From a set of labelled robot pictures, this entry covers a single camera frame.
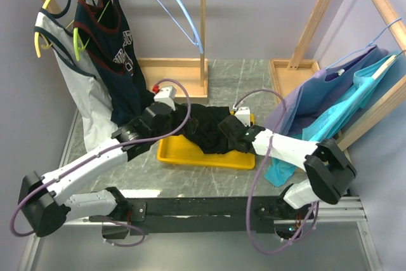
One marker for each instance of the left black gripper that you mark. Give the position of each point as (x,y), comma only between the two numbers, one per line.
(173,114)

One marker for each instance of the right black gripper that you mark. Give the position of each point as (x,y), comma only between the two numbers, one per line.
(231,143)

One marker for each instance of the black tank top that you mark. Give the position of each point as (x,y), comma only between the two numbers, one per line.
(202,129)

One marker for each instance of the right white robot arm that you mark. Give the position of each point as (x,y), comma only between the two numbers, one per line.
(329,172)

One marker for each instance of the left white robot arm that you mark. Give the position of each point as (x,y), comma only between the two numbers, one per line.
(48,201)

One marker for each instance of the white tank top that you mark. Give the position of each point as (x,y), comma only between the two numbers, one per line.
(83,81)

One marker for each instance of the light blue hanger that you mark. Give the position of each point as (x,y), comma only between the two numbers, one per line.
(184,22)

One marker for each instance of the navy jersey tank top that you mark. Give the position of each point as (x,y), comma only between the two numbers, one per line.
(112,53)

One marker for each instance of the green hanger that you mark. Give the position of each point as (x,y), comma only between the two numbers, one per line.
(87,20)

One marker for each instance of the yellow hanger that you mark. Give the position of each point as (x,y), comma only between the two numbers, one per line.
(40,18)

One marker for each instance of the wooden hanger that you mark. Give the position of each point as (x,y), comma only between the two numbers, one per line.
(383,68)

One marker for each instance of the yellow plastic tray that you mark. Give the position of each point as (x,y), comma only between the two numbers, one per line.
(179,150)

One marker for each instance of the purple blue shirt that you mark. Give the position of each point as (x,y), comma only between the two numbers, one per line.
(302,113)

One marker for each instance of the left wooden clothes rack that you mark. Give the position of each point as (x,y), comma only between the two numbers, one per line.
(192,73)

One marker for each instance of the wooden clothes rack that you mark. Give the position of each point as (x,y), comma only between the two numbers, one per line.
(192,73)
(289,74)

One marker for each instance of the right wooden clothes rack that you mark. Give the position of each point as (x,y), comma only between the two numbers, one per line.
(289,74)

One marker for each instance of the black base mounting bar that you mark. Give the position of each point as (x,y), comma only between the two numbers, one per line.
(208,214)

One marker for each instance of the cyan shirt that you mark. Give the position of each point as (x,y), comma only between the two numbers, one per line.
(356,97)

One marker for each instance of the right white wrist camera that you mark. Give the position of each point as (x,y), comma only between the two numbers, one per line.
(243,114)

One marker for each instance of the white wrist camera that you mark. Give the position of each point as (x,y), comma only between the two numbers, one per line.
(243,114)
(163,93)

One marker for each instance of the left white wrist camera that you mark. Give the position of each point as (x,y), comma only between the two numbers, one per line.
(163,93)

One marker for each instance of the blue wire hanger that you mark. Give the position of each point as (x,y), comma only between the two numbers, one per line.
(374,39)

